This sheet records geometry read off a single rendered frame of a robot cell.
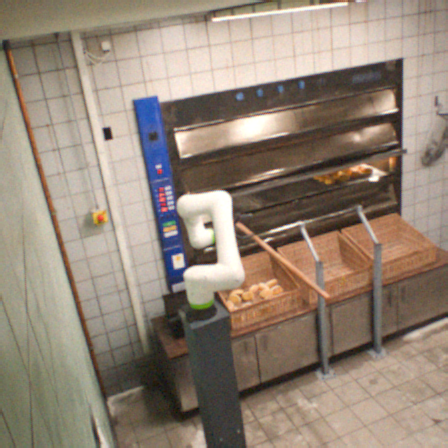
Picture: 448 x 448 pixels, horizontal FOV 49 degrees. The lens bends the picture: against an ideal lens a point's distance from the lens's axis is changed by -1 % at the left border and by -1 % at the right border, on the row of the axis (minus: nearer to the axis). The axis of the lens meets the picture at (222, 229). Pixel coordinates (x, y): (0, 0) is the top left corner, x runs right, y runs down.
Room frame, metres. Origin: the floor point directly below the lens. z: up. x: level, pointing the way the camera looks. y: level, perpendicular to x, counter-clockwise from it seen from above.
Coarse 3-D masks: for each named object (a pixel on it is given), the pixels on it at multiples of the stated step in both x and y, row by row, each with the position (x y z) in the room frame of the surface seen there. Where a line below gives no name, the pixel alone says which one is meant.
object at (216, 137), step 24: (360, 96) 3.82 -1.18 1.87; (384, 96) 3.87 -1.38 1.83; (240, 120) 3.50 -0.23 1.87; (264, 120) 3.55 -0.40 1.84; (288, 120) 3.60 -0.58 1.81; (312, 120) 3.64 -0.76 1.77; (336, 120) 3.69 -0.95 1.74; (192, 144) 3.35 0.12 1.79; (216, 144) 3.40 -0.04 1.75; (240, 144) 3.42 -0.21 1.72
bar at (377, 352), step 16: (352, 208) 3.32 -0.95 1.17; (304, 224) 3.19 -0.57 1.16; (368, 224) 3.25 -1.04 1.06; (320, 272) 2.97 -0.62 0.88; (320, 288) 2.97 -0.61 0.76; (320, 304) 2.97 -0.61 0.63; (320, 320) 2.97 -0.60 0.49; (320, 336) 2.99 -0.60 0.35; (320, 352) 2.99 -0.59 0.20; (368, 352) 3.15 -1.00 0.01; (384, 352) 3.12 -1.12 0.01; (320, 368) 3.04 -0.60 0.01
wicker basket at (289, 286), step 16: (256, 256) 3.44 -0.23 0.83; (272, 256) 3.43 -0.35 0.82; (256, 272) 3.41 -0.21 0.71; (240, 288) 3.33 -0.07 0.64; (288, 288) 3.22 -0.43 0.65; (224, 304) 2.97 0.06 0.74; (240, 304) 3.18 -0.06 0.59; (256, 304) 2.94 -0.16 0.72; (272, 304) 2.97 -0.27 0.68; (288, 304) 3.09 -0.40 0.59; (256, 320) 2.93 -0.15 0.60
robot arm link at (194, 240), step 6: (192, 228) 2.76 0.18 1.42; (198, 228) 2.76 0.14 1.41; (192, 234) 2.75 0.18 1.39; (198, 234) 2.74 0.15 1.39; (204, 234) 2.75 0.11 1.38; (210, 234) 2.76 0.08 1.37; (192, 240) 2.73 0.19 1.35; (198, 240) 2.72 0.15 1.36; (204, 240) 2.73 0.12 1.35; (210, 240) 2.74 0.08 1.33; (198, 246) 2.72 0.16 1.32; (204, 246) 2.74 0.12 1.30
